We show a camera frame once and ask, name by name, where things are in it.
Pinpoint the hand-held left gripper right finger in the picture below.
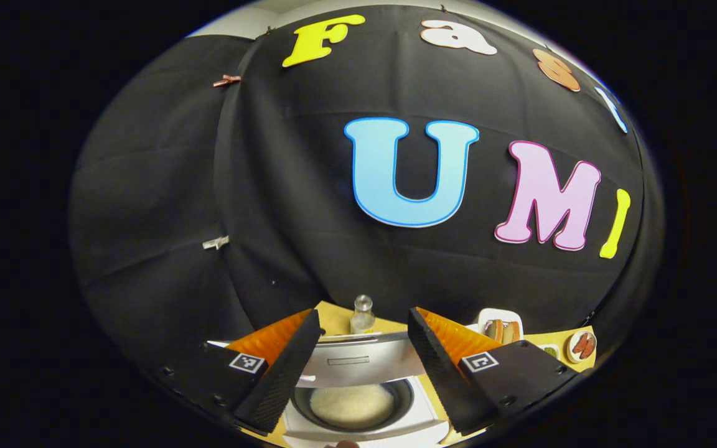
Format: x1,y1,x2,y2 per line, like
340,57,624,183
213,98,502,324
407,306,583,436

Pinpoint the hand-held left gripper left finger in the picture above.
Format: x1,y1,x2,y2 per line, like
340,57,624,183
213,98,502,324
159,308,323,435

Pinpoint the small white round plate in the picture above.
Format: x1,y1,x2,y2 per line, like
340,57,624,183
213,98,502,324
567,330,598,364

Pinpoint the white rice cooker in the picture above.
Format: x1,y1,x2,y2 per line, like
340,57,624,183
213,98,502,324
207,332,452,448

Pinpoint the black backdrop cloth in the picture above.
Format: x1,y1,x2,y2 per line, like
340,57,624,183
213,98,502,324
69,5,664,374

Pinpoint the small glass bottle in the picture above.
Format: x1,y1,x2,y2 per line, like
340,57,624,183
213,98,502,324
350,294,376,335

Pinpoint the white toaster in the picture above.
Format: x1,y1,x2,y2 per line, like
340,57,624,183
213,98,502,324
477,308,524,346

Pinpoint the heap of white rice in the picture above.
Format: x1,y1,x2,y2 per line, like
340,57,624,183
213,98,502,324
309,384,395,429

